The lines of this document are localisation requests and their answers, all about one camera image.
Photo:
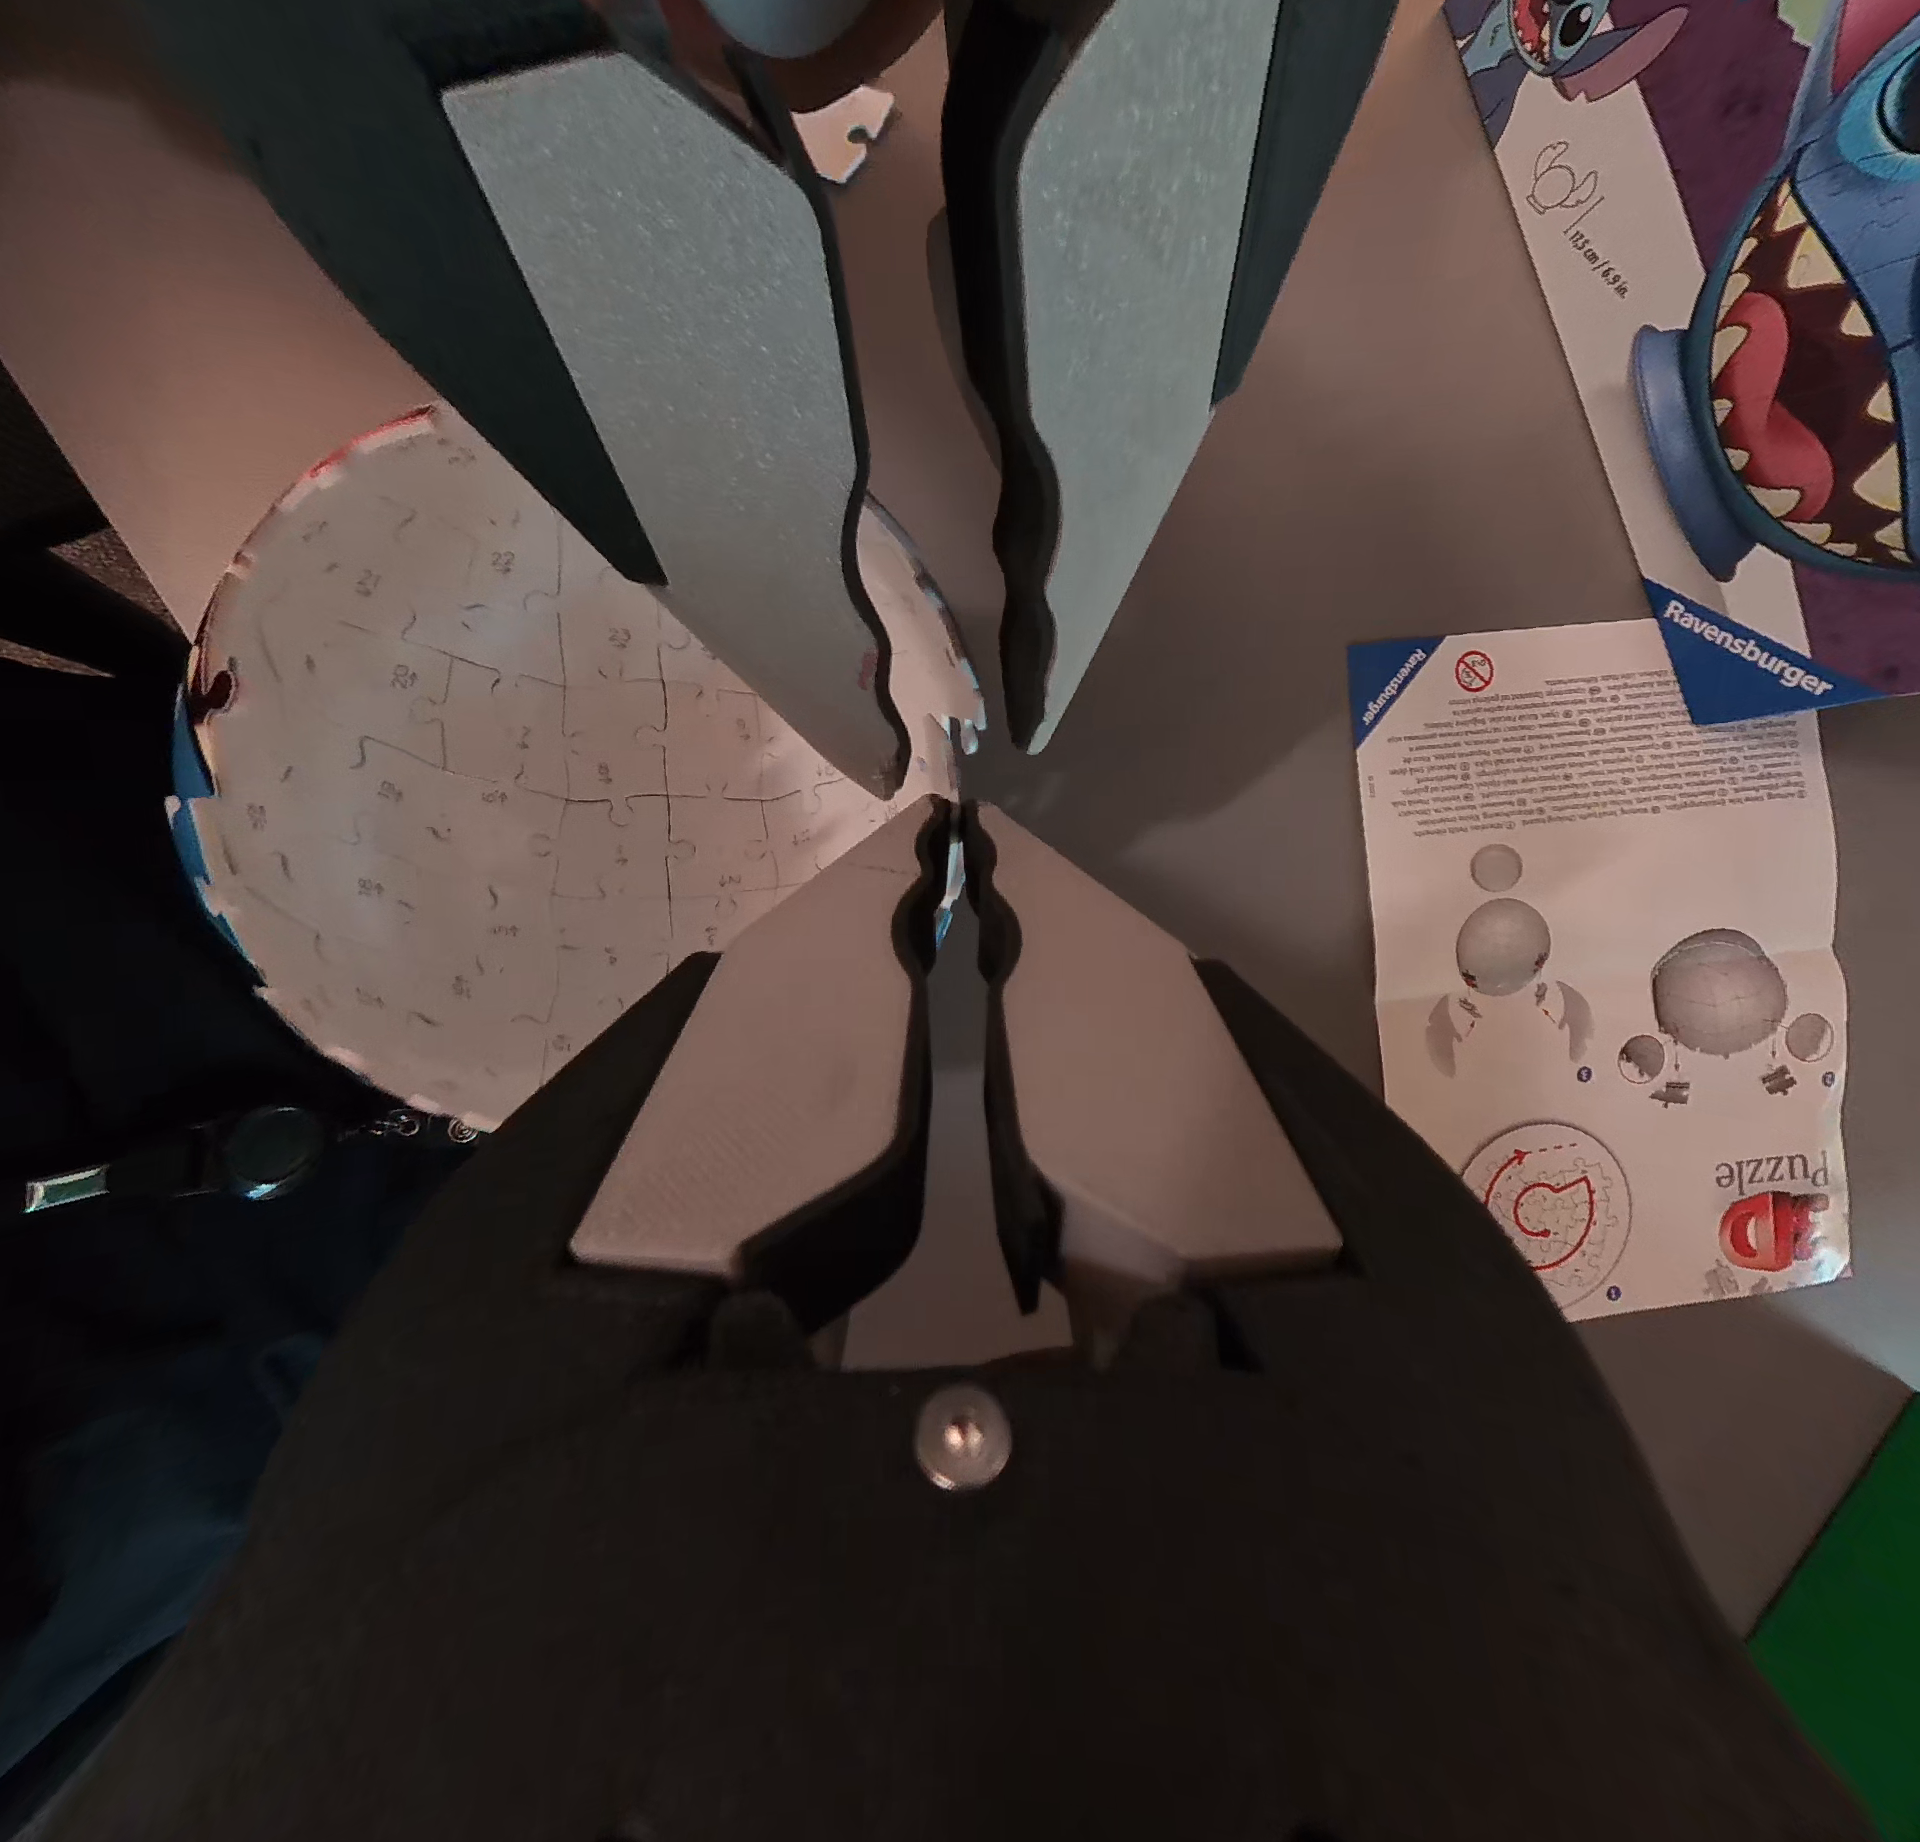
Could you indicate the white instruction sheet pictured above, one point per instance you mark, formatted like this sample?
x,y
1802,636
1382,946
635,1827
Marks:
x,y
1589,824

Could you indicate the green stacked plastic bins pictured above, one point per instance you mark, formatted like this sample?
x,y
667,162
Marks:
x,y
1852,1648

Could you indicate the blue puzzle ball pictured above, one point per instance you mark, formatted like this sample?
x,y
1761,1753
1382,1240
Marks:
x,y
450,792

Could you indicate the cardboard puzzle box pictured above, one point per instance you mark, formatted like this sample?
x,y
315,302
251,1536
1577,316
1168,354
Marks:
x,y
1726,146

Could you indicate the white puzzle piece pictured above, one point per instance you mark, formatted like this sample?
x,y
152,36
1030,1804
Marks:
x,y
848,133

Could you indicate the black badge reel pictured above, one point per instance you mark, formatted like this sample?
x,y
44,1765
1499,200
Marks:
x,y
270,1152

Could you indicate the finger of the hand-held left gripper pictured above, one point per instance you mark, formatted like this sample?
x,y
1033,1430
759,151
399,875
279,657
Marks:
x,y
1125,224
674,312

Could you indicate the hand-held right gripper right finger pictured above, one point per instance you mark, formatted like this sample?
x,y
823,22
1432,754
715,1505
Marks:
x,y
1156,1107

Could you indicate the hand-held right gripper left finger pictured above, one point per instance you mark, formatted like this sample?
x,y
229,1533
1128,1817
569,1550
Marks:
x,y
766,1107

